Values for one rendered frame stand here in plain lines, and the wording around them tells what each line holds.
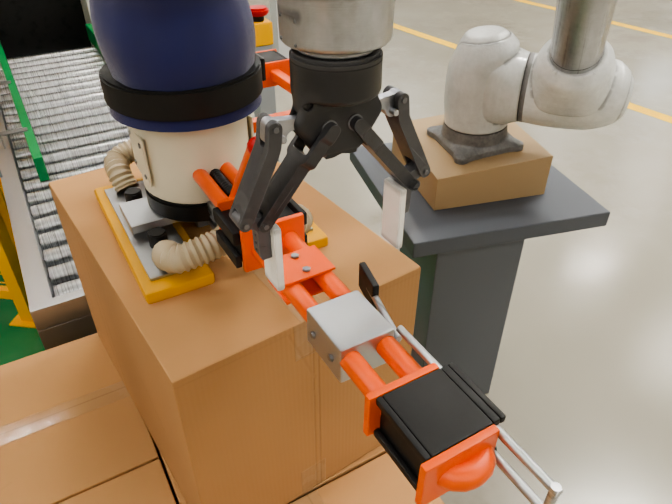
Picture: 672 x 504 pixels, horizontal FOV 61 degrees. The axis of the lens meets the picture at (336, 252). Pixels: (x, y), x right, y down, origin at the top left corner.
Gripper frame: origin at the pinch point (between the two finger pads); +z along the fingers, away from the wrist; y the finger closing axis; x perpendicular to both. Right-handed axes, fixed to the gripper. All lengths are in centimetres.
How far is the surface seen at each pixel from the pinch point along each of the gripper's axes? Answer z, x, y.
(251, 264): 8.2, -12.7, 4.4
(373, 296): 6.1, 1.7, -3.6
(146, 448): 59, -34, 21
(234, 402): 27.8, -10.3, 9.7
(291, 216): 3.4, -13.0, -1.4
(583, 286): 114, -64, -153
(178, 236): 16.8, -35.8, 7.4
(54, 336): 62, -77, 31
